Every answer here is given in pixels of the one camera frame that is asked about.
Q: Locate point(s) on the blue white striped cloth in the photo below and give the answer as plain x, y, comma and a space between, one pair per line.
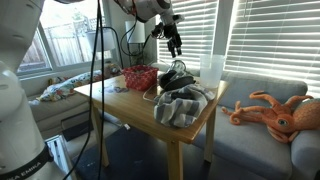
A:
181, 106

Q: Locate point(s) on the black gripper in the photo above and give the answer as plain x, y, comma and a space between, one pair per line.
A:
165, 31

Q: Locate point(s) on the black pan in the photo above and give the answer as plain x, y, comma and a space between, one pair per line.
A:
176, 81

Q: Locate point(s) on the red patterned basket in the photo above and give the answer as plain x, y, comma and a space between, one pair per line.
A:
140, 78

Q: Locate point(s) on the orange octopus plush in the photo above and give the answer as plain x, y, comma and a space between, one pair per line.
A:
283, 120

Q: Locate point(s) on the white lamp shade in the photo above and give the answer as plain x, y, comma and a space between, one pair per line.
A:
136, 31

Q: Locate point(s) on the grey sofa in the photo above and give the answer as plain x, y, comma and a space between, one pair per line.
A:
253, 143

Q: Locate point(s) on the light sofa seat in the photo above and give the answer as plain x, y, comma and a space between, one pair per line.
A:
63, 106

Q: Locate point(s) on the white window blind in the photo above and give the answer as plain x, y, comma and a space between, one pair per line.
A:
188, 30
276, 36

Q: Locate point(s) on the dark blue rug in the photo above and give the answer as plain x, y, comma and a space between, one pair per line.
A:
133, 156

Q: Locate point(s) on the translucent plastic container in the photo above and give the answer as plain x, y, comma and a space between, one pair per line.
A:
212, 71

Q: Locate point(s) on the floral blanket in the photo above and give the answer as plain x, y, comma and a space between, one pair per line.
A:
70, 85

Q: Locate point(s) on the wooden table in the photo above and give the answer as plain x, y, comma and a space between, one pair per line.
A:
133, 106

